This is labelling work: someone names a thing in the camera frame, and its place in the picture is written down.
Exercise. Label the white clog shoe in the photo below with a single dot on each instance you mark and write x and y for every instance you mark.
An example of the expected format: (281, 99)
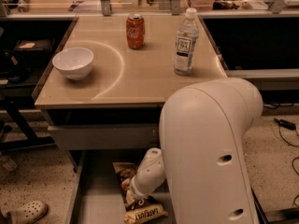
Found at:
(29, 213)

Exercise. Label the red Coca-Cola can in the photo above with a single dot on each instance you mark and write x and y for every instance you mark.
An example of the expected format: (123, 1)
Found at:
(135, 30)

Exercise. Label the brown Late July chip bag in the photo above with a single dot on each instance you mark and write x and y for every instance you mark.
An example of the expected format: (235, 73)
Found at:
(141, 211)

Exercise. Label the white ceramic bowl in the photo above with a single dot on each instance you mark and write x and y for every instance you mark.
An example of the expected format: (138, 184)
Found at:
(74, 63)

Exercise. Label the black power adapter with cable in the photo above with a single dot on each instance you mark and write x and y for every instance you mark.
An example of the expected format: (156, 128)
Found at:
(282, 123)

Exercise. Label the open grey middle drawer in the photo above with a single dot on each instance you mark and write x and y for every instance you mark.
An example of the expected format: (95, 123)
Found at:
(96, 197)

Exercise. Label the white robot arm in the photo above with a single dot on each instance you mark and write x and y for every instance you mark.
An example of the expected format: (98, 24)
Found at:
(201, 155)

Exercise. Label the grey drawer cabinet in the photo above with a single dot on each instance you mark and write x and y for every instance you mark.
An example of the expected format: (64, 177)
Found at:
(126, 86)

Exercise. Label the closed grey top drawer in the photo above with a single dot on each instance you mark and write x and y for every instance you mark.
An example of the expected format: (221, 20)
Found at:
(105, 136)

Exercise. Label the black metal stand base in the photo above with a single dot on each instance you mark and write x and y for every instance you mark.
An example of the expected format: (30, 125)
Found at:
(284, 216)

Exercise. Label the clear plastic water bottle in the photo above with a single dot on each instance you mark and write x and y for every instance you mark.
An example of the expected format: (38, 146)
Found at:
(187, 35)

